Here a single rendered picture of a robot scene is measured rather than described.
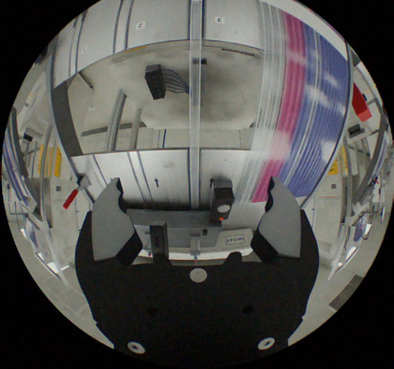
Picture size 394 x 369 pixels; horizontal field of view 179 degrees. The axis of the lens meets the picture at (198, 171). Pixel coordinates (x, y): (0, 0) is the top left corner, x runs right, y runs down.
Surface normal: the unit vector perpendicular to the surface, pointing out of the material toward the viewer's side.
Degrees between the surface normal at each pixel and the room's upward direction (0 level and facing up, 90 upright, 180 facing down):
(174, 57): 0
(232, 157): 43
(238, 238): 133
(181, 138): 90
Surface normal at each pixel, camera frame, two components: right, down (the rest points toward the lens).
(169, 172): 0.03, 0.64
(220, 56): 0.01, 0.99
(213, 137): 0.04, -0.13
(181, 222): 0.02, -0.77
